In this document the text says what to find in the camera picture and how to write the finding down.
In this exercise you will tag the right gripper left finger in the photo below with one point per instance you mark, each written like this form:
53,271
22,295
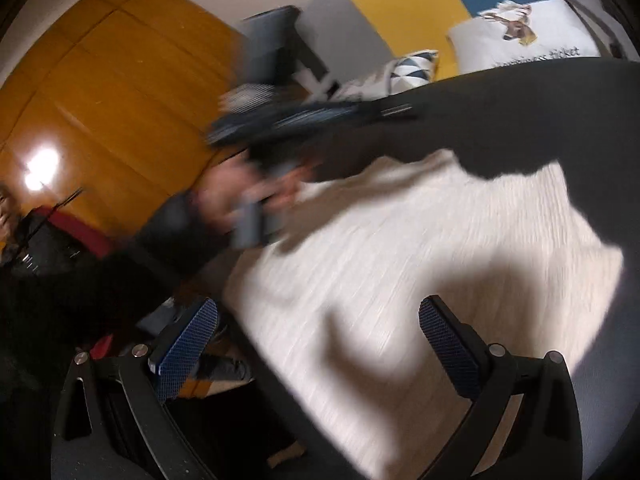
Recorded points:
179,347

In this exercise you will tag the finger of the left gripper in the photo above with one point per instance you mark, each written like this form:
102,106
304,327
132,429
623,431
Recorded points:
380,110

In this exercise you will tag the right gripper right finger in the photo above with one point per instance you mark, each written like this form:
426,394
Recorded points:
469,363

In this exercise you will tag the person left hand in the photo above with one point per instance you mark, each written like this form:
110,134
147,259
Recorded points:
218,195

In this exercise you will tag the triangle pattern pillow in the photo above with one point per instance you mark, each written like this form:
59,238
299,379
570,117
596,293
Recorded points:
411,71

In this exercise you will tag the grey yellow blue sofa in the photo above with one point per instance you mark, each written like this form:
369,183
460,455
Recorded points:
355,38

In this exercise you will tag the white deer print pillow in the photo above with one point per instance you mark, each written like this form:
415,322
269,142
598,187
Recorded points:
514,33

